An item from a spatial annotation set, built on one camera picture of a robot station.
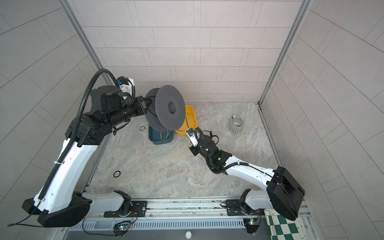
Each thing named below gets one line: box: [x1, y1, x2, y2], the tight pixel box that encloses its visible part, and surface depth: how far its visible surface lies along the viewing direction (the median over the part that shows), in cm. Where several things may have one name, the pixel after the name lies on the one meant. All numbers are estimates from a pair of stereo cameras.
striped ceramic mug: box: [229, 114, 243, 133], surface depth 104 cm
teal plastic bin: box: [148, 125, 175, 145], surface depth 97 cm
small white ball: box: [185, 231, 192, 239], surface depth 60 cm
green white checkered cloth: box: [264, 209, 302, 240], surface depth 67 cm
